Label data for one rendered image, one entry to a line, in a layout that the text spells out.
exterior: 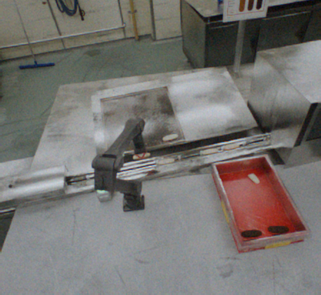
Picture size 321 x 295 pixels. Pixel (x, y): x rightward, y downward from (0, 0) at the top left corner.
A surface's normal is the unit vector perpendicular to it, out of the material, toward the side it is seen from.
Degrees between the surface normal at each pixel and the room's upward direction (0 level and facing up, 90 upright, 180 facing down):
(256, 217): 0
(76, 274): 0
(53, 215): 0
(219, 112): 10
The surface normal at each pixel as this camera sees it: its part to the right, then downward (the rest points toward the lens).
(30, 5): 0.21, 0.69
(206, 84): -0.04, -0.57
